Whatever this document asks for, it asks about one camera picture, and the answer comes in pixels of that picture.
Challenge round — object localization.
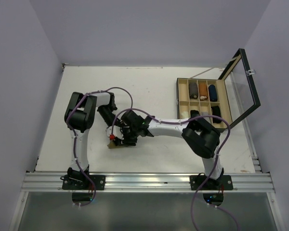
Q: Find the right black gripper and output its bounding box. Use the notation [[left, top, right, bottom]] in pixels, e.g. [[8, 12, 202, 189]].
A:
[[118, 125, 139, 145]]

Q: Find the khaki underwear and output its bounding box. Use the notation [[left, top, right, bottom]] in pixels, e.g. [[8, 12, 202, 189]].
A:
[[107, 140, 124, 149]]

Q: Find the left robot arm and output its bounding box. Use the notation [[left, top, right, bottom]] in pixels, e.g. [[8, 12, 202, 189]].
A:
[[61, 91, 123, 192]]

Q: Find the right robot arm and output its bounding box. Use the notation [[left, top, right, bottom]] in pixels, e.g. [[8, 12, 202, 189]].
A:
[[121, 110, 224, 190]]

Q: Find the rolled cream underwear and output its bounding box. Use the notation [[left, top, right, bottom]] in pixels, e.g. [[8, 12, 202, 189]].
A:
[[181, 111, 190, 119]]

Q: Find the rolled black underwear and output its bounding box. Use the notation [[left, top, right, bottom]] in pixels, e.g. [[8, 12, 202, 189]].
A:
[[211, 106, 222, 125], [190, 110, 200, 117]]

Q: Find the rolled orange underwear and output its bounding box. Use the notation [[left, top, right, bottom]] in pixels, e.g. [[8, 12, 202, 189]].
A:
[[198, 82, 208, 101]]

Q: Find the rolled navy underwear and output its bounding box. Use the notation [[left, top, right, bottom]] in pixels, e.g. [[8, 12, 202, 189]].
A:
[[208, 84, 218, 102]]

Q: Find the black compartment storage box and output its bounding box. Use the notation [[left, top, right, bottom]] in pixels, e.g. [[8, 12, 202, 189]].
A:
[[176, 48, 261, 131]]

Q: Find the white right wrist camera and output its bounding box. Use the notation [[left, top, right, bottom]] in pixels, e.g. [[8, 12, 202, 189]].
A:
[[106, 126, 124, 141]]

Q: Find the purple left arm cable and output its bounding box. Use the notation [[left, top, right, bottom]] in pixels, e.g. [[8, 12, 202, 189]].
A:
[[65, 87, 133, 207]]

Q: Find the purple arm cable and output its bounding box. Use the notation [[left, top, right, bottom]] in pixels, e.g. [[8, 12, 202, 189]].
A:
[[65, 87, 133, 207], [110, 108, 240, 231]]

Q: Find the aluminium mounting rail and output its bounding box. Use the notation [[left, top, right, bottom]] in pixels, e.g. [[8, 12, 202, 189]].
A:
[[21, 172, 275, 193]]

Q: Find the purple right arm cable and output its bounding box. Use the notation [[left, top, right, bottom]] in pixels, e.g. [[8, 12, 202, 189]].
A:
[[110, 108, 240, 231]]

